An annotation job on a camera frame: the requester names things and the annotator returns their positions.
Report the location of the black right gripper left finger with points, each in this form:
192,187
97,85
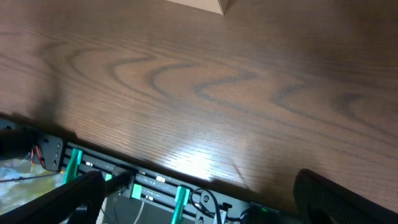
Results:
80,199

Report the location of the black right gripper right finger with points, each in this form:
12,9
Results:
320,200

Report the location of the brown cardboard box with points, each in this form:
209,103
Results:
216,6

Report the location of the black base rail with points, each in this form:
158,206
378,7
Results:
134,194

